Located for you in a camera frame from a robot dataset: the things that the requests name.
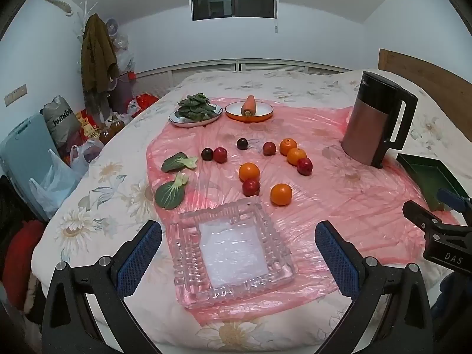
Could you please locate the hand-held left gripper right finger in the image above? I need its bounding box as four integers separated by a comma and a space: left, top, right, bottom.
314, 220, 434, 354

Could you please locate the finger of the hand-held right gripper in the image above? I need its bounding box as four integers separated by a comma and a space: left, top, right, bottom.
402, 200, 461, 242
437, 188, 472, 212

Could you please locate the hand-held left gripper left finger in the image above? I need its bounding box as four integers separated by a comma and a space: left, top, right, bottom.
41, 220, 165, 354

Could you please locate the green tray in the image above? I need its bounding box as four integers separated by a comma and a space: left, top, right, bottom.
396, 153, 471, 212

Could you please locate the orange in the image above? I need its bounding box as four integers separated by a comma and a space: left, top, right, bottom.
279, 138, 298, 156
287, 147, 307, 166
270, 183, 293, 206
238, 163, 261, 182

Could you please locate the pink plastic sheet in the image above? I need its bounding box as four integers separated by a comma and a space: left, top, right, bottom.
145, 96, 461, 327

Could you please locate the bok choy leaf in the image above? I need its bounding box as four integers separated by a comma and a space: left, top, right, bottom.
155, 173, 189, 210
161, 152, 199, 173

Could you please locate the clear glass tray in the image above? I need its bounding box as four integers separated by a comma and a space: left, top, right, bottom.
168, 196, 299, 307

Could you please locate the copper and black kettle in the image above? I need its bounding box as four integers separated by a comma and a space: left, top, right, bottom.
341, 71, 418, 169

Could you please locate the large white plastic bag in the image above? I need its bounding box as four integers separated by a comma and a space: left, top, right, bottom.
29, 149, 83, 222

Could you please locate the red cloth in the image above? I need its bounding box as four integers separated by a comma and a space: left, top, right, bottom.
2, 219, 47, 308

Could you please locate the small white plastic bag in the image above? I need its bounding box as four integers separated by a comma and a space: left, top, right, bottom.
69, 139, 104, 178

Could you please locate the wooden headboard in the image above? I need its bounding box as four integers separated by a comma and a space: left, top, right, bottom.
378, 48, 472, 119

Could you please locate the white plate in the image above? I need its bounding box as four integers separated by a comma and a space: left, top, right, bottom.
168, 104, 224, 128

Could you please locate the red and yellow packaging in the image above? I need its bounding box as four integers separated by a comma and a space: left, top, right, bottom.
76, 109, 100, 141

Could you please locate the red bag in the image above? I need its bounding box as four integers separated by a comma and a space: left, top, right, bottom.
127, 94, 160, 119

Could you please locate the light blue board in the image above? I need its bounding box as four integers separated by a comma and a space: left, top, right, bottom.
0, 114, 60, 222

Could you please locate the pile of green leaves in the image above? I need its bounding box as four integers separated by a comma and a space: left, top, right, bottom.
176, 93, 218, 122

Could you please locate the grey printed bag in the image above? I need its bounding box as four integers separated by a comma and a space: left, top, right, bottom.
40, 95, 82, 152

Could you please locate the orange plate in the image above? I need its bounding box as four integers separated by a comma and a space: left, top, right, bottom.
225, 100, 274, 123

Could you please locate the purple bin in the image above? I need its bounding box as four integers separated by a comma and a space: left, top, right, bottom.
111, 72, 134, 115

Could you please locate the floral blanket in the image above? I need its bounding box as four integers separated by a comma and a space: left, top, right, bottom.
31, 67, 472, 354

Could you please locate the white radiator cover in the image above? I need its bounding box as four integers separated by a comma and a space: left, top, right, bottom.
135, 59, 355, 98

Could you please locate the heap of clear plastic bags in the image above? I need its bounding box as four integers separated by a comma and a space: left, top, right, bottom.
111, 31, 136, 74

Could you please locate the brown coat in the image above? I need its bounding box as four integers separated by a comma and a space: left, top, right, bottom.
80, 14, 120, 94

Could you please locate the white coat rack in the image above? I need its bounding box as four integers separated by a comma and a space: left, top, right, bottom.
77, 0, 111, 119

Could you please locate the wall switch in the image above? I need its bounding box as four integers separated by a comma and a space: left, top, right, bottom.
4, 84, 28, 107

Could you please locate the white wall pipe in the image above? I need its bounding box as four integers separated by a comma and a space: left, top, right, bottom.
32, 0, 72, 15

